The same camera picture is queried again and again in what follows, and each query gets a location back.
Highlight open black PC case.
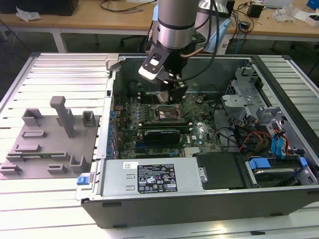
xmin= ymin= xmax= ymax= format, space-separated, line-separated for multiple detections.
xmin=74 ymin=53 xmax=319 ymax=229

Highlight crumpled clear plastic wrap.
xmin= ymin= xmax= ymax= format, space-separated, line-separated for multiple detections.
xmin=15 ymin=6 xmax=42 ymax=22

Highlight silver chipset heatsink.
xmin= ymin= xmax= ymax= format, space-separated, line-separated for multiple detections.
xmin=183 ymin=146 xmax=200 ymax=158

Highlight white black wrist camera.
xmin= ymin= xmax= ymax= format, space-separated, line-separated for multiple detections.
xmin=138 ymin=46 xmax=173 ymax=81

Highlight blue disk carrier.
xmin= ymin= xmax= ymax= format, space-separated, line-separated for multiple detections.
xmin=248 ymin=156 xmax=308 ymax=175

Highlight silver black hard disk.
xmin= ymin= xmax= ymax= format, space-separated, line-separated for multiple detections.
xmin=253 ymin=168 xmax=299 ymax=188

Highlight black cable bundle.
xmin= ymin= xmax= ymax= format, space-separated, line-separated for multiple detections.
xmin=211 ymin=99 xmax=240 ymax=152

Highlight flat white device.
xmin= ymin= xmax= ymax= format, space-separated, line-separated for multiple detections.
xmin=263 ymin=0 xmax=293 ymax=8

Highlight red yellow power wires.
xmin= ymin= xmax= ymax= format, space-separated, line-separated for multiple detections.
xmin=239 ymin=131 xmax=273 ymax=151

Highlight wooden desk white legs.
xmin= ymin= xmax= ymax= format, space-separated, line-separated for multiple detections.
xmin=225 ymin=0 xmax=319 ymax=50
xmin=0 ymin=0 xmax=160 ymax=53

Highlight thin wire locking lever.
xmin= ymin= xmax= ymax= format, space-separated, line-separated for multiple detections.
xmin=149 ymin=87 xmax=158 ymax=109

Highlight metal socket cover frame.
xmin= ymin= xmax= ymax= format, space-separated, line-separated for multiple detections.
xmin=181 ymin=96 xmax=199 ymax=118

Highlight small white box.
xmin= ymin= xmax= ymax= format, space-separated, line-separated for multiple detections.
xmin=306 ymin=13 xmax=319 ymax=27

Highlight grey power supply unit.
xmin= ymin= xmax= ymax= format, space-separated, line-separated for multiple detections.
xmin=101 ymin=158 xmax=204 ymax=196

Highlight green RAM stick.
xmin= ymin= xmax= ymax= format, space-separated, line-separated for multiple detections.
xmin=21 ymin=153 xmax=53 ymax=160

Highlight black plastic shroud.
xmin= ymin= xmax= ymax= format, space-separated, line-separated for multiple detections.
xmin=194 ymin=152 xmax=247 ymax=190

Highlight black cable clump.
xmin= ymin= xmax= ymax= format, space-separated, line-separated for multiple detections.
xmin=127 ymin=80 xmax=140 ymax=97

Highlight CPU socket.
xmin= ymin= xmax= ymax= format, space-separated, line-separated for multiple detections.
xmin=154 ymin=102 xmax=184 ymax=123

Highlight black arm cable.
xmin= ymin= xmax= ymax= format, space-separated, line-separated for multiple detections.
xmin=169 ymin=0 xmax=221 ymax=82

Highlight copper cable sleeve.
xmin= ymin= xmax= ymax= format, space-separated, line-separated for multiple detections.
xmin=179 ymin=48 xmax=202 ymax=60

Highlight black graphics card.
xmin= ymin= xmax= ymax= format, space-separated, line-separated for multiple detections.
xmin=143 ymin=128 xmax=182 ymax=145

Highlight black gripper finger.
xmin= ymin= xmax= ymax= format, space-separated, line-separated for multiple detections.
xmin=168 ymin=80 xmax=189 ymax=105
xmin=159 ymin=77 xmax=172 ymax=93

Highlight light blue data wire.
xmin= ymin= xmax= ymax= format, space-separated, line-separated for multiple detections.
xmin=271 ymin=133 xmax=281 ymax=160
xmin=278 ymin=134 xmax=290 ymax=160

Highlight small black cube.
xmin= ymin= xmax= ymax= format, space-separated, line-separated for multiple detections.
xmin=247 ymin=1 xmax=265 ymax=18

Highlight grey parts rack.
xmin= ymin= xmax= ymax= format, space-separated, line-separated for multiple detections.
xmin=0 ymin=96 xmax=100 ymax=180

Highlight silver metal drive cage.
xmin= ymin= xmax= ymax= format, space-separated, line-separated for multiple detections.
xmin=220 ymin=67 xmax=265 ymax=130

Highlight tall black box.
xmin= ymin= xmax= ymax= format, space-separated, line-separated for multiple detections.
xmin=226 ymin=0 xmax=236 ymax=28

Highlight green motherboard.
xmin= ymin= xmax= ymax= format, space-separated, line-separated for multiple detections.
xmin=113 ymin=91 xmax=225 ymax=160

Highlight silver CPU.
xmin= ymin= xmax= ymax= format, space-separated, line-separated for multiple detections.
xmin=156 ymin=90 xmax=170 ymax=104

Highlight clear plastic bag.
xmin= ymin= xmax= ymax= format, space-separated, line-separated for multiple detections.
xmin=272 ymin=3 xmax=311 ymax=23

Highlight blue network cable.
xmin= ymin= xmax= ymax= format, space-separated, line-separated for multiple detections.
xmin=235 ymin=23 xmax=244 ymax=54

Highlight wide black case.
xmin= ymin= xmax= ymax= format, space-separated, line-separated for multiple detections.
xmin=0 ymin=0 xmax=80 ymax=16

